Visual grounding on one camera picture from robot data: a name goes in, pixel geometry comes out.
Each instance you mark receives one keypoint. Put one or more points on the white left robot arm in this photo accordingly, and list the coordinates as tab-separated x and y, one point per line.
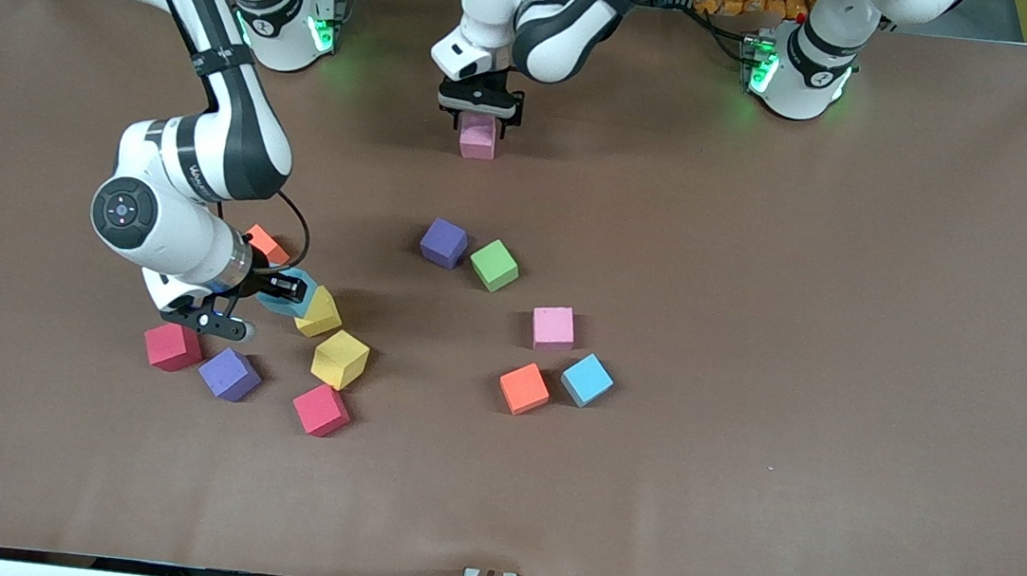
808	71

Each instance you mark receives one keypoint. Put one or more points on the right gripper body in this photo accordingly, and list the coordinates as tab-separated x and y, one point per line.
264	285

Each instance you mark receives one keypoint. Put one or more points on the yellow foam cube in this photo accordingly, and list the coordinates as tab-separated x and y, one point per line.
322	316
340	359

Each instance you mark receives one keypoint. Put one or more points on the orange foam cube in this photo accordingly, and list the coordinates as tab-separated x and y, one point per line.
270	245
524	389

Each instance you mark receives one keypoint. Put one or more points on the brown table mat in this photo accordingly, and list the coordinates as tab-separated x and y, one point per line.
892	414

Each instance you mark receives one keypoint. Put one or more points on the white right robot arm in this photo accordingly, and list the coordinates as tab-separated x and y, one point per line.
175	243

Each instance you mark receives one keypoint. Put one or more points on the green foam cube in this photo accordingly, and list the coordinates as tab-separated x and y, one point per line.
494	265

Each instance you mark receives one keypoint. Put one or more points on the pink foam cube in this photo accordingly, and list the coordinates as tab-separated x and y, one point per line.
478	141
553	328

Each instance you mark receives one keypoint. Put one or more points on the purple foam cube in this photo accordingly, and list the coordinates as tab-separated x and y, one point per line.
229	375
444	243

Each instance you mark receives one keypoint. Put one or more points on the blue foam cube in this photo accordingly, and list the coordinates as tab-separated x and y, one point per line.
587	380
287	307

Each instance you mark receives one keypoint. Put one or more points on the red foam cube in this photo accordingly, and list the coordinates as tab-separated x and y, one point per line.
321	411
172	346

